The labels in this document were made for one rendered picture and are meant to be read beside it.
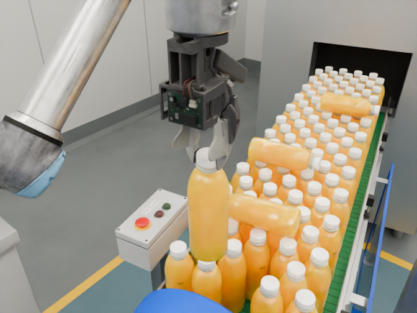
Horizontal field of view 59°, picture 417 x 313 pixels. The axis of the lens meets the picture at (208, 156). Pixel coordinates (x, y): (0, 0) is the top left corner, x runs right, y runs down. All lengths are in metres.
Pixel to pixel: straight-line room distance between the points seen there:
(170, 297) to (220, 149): 0.26
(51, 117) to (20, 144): 0.10
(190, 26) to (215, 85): 0.08
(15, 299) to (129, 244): 0.38
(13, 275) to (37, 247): 1.54
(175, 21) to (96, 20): 0.59
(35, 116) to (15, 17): 2.30
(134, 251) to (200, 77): 0.59
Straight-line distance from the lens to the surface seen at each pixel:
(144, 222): 0.95
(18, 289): 1.17
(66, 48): 1.02
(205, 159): 0.57
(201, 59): 0.47
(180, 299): 0.64
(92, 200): 2.92
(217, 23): 0.46
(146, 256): 0.95
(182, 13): 0.46
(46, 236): 2.72
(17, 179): 0.98
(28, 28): 3.30
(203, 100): 0.46
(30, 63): 3.34
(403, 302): 1.11
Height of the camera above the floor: 1.74
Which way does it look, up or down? 32 degrees down
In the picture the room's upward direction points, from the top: straight up
